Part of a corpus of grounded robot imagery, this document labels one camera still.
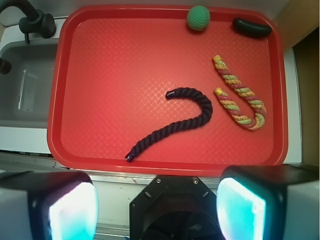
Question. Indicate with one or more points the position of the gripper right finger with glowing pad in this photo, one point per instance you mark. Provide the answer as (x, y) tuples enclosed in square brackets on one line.
[(280, 202)]

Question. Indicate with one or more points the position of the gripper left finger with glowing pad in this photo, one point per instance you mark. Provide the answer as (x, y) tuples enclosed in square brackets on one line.
[(48, 206)]

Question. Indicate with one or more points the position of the grey toy sink basin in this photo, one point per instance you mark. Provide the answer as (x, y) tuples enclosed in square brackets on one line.
[(25, 91)]

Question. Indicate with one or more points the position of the red plastic tray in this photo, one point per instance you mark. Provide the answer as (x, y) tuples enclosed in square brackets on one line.
[(114, 66)]

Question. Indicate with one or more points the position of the black sausage-shaped toy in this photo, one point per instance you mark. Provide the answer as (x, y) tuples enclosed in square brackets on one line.
[(251, 29)]

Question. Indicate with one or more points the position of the black sink faucet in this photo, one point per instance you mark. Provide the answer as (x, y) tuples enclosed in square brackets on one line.
[(35, 20)]

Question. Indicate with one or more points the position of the green textured ball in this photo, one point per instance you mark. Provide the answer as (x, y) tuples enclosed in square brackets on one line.
[(198, 18)]

